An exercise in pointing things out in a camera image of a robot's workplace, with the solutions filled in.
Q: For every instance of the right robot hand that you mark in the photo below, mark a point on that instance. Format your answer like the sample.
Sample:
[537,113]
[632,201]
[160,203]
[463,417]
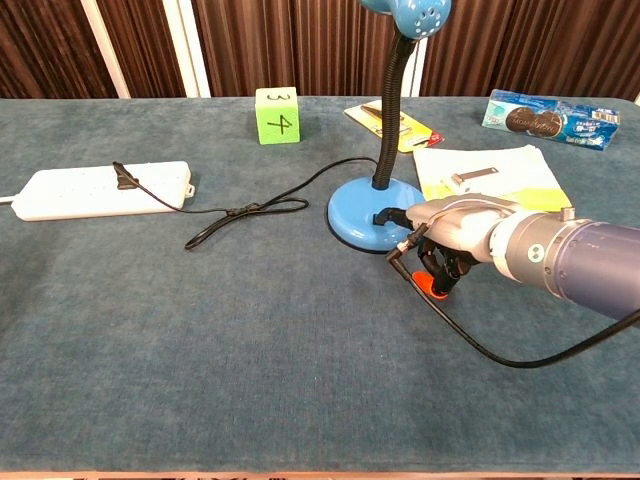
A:
[460,230]

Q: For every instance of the blue desk lamp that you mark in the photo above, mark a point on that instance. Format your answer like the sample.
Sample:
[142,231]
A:
[357,210]

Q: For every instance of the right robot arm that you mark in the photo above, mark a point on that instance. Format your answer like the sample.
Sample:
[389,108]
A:
[575,260]

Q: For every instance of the white power strip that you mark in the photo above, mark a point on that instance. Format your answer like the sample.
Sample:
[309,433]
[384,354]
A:
[100,192]

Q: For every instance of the small white razor device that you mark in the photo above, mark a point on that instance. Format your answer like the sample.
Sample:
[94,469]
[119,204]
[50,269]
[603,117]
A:
[465,181]

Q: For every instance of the white and yellow paper booklet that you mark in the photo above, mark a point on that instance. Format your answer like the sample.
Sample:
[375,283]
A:
[500,165]

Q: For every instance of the yellow blister pack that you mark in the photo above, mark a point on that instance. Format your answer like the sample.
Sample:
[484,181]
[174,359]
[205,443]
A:
[415,132]

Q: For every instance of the blue cookie package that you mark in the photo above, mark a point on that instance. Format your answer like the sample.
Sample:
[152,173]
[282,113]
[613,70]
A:
[550,125]

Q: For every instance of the green foam number cube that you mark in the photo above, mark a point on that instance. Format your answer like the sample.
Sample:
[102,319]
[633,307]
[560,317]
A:
[277,117]

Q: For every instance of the brown pleated curtain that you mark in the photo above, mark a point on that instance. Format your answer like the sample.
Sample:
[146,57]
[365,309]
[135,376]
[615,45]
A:
[310,45]

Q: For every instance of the blue table cloth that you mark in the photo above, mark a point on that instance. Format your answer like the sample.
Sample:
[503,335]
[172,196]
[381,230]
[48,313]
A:
[250,350]

